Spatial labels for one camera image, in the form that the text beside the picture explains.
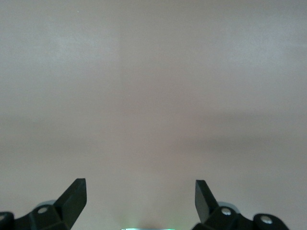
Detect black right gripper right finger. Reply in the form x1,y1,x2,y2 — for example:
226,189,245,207
193,180,290,230

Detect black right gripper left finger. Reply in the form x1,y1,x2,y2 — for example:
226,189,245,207
0,178,87,230

